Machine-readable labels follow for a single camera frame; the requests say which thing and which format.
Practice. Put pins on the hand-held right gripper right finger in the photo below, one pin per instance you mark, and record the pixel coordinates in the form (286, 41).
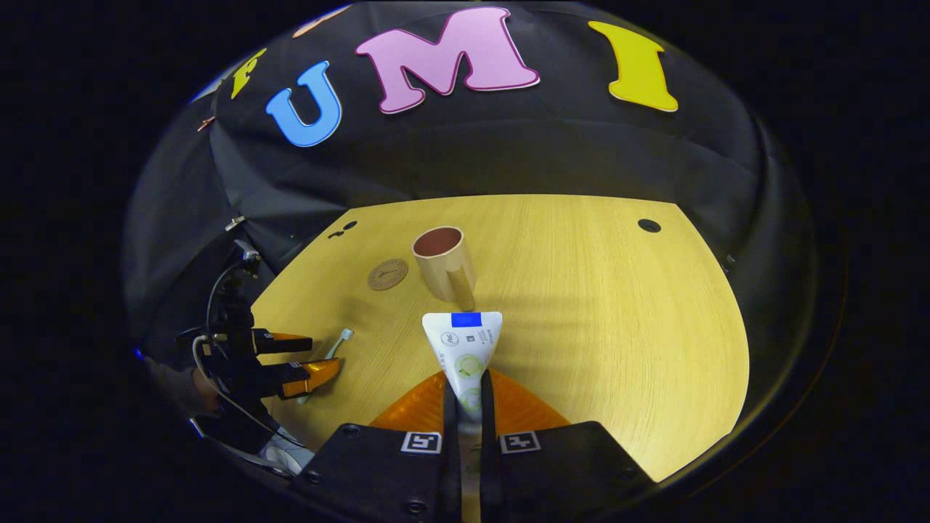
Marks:
(489, 472)

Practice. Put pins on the beige cup with brown inside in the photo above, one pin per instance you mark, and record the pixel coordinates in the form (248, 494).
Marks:
(447, 272)

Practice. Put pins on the white toothpaste tube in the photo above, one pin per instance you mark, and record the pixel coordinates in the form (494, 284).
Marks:
(465, 349)

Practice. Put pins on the black backdrop cloth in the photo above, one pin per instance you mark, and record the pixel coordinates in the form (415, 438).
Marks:
(523, 145)

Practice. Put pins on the silver binder clip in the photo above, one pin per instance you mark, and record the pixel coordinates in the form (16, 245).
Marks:
(234, 221)

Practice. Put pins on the pale green toothbrush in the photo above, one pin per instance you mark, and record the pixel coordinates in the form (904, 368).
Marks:
(336, 347)

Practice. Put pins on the copper binder clip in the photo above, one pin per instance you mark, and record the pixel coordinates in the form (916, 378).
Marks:
(205, 123)

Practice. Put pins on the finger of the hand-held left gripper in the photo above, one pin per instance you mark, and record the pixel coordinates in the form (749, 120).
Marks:
(280, 341)
(312, 374)

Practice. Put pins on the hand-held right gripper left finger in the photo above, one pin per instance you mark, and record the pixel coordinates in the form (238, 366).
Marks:
(452, 472)

